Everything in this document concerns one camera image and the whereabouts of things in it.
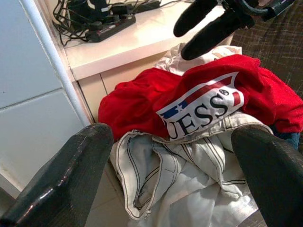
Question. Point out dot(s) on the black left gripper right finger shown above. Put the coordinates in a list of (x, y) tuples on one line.
[(274, 175)]

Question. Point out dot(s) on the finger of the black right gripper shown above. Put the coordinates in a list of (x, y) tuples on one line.
[(213, 35), (196, 19)]

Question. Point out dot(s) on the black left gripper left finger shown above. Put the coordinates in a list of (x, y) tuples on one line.
[(59, 179)]

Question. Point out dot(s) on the dark patterned fabric sofa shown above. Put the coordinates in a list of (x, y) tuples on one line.
[(279, 47)]

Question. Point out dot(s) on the blue denim garment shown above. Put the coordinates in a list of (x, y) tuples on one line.
[(292, 139)]

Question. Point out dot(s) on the beige cloth garment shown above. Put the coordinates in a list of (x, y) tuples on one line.
[(175, 62)]

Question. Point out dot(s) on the black slim power strip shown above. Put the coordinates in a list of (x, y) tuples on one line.
[(146, 4)]

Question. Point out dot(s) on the white low cabinet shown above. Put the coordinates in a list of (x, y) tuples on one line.
[(142, 42)]

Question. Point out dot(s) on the black plug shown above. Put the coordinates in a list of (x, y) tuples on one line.
[(122, 11)]

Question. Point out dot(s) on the white denim garment dark stitching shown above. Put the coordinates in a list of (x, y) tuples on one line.
[(189, 189)]

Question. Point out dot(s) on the red Guess print t-shirt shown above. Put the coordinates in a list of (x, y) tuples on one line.
[(132, 101)]

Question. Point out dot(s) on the black power adapter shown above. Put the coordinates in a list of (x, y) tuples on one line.
[(82, 9)]

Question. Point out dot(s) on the white vertical pipe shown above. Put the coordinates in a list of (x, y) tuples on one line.
[(54, 59)]

